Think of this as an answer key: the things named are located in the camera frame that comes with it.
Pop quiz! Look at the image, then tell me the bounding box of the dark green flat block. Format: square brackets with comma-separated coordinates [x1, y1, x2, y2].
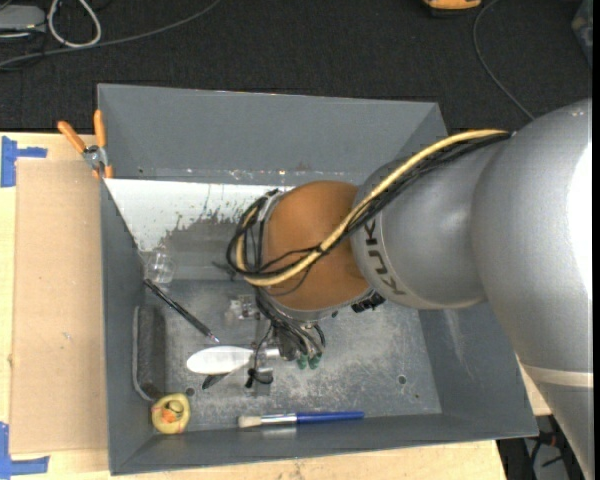
[131, 304, 167, 402]

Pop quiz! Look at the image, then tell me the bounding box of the black cylinder on white bracket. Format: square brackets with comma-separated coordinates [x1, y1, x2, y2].
[350, 291, 387, 315]

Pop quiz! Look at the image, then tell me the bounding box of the brown cardboard board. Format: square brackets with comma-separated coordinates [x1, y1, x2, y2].
[8, 157, 112, 457]

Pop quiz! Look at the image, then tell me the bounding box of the blue handled brush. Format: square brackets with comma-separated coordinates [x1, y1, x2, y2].
[236, 410, 367, 430]

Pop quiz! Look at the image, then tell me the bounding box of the clear glass cup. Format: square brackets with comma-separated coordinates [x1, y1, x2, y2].
[144, 250, 177, 285]

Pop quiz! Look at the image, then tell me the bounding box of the white oval spoon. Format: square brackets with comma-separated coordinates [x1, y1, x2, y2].
[185, 345, 255, 375]

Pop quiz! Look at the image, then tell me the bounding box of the small clear plastic piece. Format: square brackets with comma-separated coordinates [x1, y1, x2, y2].
[223, 294, 261, 324]

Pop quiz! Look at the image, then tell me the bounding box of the grey metal bin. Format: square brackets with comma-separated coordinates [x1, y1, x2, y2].
[95, 82, 540, 477]

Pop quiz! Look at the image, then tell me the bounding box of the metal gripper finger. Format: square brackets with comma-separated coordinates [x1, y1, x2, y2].
[249, 346, 283, 364]
[243, 366, 276, 398]

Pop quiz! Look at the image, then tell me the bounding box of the black pen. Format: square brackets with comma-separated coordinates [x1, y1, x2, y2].
[142, 278, 221, 345]

